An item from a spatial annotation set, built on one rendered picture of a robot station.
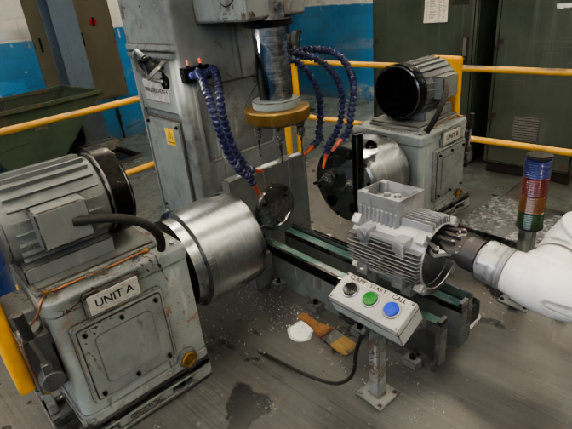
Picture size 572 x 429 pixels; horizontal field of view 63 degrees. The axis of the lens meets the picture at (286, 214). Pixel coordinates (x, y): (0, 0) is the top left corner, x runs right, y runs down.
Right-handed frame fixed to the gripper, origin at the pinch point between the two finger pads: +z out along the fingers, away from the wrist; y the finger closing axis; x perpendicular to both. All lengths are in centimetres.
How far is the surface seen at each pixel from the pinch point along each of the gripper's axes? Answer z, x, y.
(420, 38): 191, 18, -294
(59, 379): 20, 12, 76
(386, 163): 25.4, 1.3, -27.3
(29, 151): 432, 116, -14
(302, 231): 38.2, 22.2, -4.1
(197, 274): 23.9, 6.6, 42.5
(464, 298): -17.2, 14.8, -3.4
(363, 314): -12.2, 3.2, 28.5
